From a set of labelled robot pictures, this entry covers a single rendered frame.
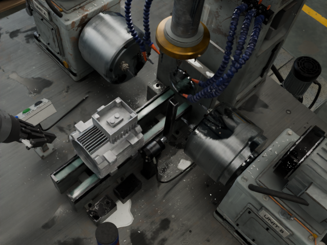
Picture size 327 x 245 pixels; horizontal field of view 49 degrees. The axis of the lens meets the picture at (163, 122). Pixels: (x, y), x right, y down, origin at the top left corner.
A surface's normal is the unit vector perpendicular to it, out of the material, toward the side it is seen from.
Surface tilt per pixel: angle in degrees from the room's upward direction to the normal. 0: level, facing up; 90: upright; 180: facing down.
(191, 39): 0
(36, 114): 52
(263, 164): 0
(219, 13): 90
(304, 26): 0
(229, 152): 36
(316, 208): 90
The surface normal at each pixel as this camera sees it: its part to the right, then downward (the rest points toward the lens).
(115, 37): -0.12, -0.33
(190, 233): 0.08, -0.52
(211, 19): -0.71, 0.57
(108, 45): -0.35, -0.09
